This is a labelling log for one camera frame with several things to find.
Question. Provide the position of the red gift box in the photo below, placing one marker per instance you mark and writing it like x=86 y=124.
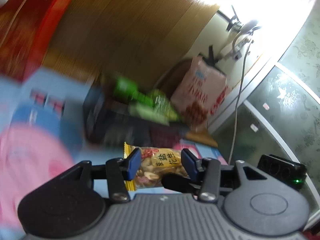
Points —
x=27 y=27

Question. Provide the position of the green gold foil packet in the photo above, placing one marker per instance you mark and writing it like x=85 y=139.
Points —
x=155 y=107

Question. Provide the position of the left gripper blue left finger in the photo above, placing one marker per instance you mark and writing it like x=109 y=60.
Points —
x=118 y=171

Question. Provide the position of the white power strip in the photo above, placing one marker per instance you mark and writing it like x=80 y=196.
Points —
x=239 y=36

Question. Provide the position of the large pink snack bag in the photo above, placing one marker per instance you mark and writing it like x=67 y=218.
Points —
x=213 y=83

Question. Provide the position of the bright green snack pack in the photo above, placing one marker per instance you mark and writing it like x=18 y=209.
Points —
x=128 y=90

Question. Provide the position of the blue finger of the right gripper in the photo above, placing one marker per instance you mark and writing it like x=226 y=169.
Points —
x=176 y=182

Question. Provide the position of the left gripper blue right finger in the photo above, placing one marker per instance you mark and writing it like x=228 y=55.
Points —
x=205 y=172

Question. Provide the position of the yellow peanut packet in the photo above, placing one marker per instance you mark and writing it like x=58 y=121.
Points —
x=155 y=163

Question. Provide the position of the black sheep-print box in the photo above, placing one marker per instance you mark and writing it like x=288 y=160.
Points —
x=111 y=120

